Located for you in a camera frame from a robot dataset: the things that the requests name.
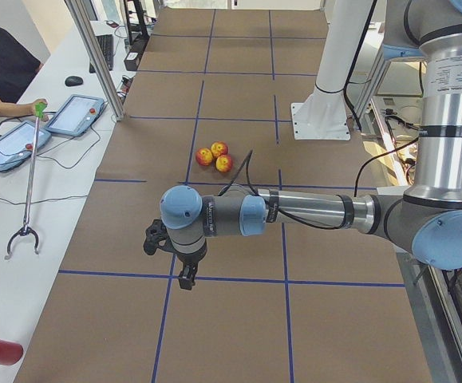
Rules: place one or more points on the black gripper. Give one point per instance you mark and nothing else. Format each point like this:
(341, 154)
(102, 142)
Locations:
(189, 260)

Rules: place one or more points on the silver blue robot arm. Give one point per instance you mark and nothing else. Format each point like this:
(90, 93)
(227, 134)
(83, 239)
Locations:
(426, 220)

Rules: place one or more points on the red yellow apple right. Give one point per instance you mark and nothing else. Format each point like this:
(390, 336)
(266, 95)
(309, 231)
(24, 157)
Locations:
(224, 163)

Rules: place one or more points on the red yellow apple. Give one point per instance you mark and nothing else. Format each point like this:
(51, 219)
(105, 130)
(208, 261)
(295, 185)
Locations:
(219, 148)
(224, 163)
(204, 156)

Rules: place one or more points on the red yellow apple left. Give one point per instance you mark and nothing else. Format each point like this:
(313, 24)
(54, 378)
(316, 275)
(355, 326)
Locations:
(204, 156)

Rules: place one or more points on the red yellow apple top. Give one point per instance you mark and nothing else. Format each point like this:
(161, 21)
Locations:
(219, 148)

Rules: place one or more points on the far teach pendant tablet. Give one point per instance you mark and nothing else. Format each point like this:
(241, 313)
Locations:
(76, 115)

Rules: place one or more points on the teach pendant tablet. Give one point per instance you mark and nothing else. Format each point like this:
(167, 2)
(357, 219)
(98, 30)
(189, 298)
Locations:
(16, 146)
(76, 115)

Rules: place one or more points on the near teach pendant tablet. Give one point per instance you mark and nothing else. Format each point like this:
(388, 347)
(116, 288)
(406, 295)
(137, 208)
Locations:
(16, 146)

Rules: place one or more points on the black box device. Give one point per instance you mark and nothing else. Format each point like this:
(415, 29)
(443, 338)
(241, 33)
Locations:
(133, 58)

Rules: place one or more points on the black computer mouse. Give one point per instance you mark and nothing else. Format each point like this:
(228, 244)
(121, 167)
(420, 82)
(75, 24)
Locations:
(72, 81)

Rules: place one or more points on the black keyboard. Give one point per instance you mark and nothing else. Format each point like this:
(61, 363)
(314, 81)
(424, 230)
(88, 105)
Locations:
(106, 46)

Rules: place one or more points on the person in black shirt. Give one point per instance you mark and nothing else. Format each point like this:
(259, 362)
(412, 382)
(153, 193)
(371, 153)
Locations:
(18, 67)

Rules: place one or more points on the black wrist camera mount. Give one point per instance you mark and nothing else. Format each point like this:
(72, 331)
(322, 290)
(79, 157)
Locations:
(156, 237)

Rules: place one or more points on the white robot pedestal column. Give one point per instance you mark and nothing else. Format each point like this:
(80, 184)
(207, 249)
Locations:
(323, 114)

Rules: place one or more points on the reacher grabber tool green handle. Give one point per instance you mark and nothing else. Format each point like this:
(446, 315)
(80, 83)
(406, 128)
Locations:
(26, 229)

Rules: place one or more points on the aluminium side frame rail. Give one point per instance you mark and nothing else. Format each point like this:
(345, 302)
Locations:
(436, 316)

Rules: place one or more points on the aluminium frame post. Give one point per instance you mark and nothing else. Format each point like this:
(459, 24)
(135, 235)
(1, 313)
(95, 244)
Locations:
(84, 26)

